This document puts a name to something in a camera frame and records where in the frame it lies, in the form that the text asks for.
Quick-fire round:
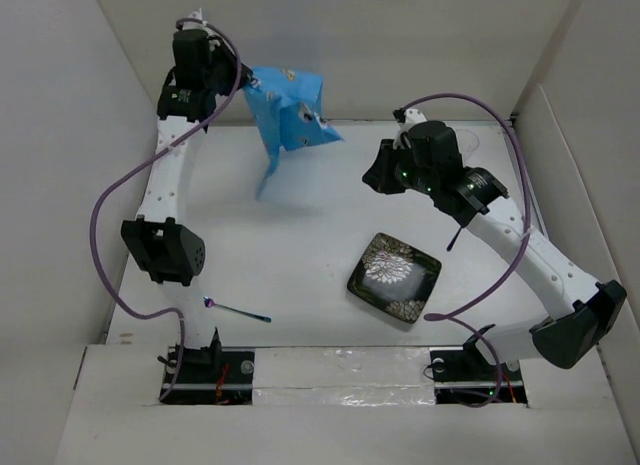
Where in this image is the clear plastic cup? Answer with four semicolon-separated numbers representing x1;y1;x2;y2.
456;129;480;161

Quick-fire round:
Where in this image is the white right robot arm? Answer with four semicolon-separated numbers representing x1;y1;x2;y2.
363;109;627;379

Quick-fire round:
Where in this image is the black floral square plate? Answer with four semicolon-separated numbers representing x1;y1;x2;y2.
346;233;442;325

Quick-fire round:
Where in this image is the purple iridescent spoon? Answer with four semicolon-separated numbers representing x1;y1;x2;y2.
446;227;464;252

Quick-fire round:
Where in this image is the iridescent fork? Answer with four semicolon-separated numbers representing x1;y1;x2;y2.
203;296;272;323

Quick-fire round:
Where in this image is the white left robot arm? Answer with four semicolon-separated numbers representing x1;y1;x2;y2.
121;10;252;382

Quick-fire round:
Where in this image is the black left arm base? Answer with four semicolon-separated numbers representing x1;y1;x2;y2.
157;331;256;406

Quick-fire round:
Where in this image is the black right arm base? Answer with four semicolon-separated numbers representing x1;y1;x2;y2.
423;325;529;407

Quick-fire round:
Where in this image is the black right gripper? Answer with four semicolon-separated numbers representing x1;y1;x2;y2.
361;139;437;196

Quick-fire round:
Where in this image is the blue space-print cloth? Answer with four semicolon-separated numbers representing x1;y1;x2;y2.
243;67;343;198

